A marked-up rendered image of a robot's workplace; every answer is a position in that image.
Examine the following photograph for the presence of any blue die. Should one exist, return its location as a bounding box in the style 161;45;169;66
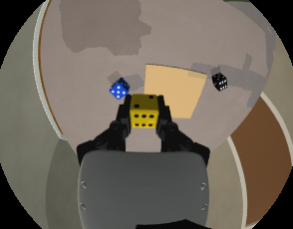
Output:
110;78;130;100

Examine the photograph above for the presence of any tan mat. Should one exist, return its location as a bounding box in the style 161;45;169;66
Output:
144;64;207;118

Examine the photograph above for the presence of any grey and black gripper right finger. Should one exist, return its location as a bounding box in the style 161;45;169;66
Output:
155;95;210;167

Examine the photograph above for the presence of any yellow die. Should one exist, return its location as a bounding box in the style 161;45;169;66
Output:
130;94;158;127

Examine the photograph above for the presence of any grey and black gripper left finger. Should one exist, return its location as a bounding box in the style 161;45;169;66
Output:
77;94;132;167

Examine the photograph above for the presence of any black die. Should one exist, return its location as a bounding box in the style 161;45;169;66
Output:
212;73;227;91

